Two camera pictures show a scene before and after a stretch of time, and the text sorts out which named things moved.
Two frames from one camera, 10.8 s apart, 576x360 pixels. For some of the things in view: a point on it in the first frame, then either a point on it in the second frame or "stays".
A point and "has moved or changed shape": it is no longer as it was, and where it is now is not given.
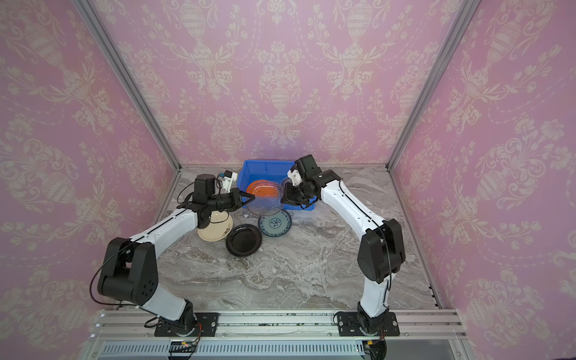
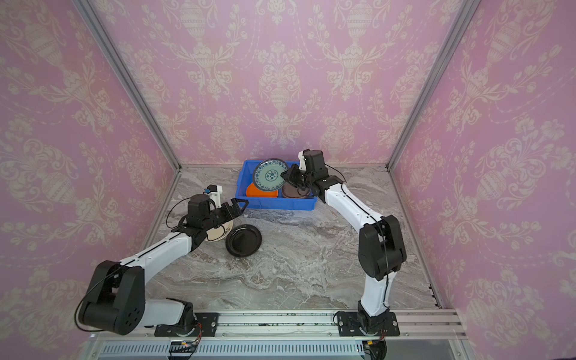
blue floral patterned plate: x=275 y=225 -> x=266 y=174
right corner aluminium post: x=466 y=11 stays
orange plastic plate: x=265 y=190 stays
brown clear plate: x=266 y=206 has moved or changed shape
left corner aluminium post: x=135 y=88 stays
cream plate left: x=220 y=225 stays
